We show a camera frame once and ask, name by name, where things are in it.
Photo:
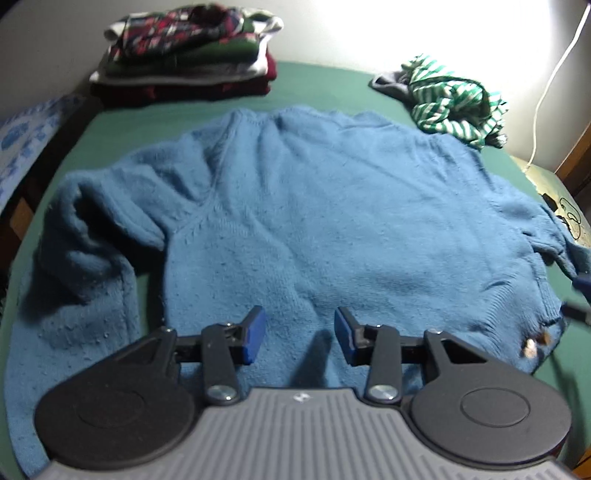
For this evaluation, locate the stack of folded clothes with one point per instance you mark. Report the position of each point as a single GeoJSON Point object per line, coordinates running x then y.
{"type": "Point", "coordinates": [231, 48]}

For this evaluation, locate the grey cloth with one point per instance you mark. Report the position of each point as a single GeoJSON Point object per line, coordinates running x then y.
{"type": "Point", "coordinates": [388, 85]}

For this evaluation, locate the blue patterned towel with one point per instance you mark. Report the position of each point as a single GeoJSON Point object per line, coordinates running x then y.
{"type": "Point", "coordinates": [27, 134]}

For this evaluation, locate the red navy plaid shirt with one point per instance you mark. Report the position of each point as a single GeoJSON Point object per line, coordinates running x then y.
{"type": "Point", "coordinates": [171, 30]}

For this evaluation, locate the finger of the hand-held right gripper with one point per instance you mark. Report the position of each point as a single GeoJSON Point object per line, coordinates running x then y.
{"type": "Point", "coordinates": [582, 281]}
{"type": "Point", "coordinates": [577, 313]}

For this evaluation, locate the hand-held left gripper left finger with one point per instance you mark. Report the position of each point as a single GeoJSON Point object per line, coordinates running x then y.
{"type": "Point", "coordinates": [256, 332]}

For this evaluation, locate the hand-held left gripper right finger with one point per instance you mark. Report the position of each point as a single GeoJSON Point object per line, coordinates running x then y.
{"type": "Point", "coordinates": [344, 334]}

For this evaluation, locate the black charger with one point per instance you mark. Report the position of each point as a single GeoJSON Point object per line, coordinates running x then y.
{"type": "Point", "coordinates": [549, 200]}

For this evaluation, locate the white folded garment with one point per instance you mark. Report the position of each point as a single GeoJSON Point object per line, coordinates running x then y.
{"type": "Point", "coordinates": [184, 74]}

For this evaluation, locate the blue knit sweater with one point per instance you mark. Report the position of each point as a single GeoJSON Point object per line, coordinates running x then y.
{"type": "Point", "coordinates": [300, 221]}

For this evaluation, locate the green white striped shirt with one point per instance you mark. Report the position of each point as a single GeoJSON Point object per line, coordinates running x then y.
{"type": "Point", "coordinates": [443, 101]}

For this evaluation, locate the maroon folded garment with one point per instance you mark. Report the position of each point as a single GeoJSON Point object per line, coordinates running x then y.
{"type": "Point", "coordinates": [184, 94]}

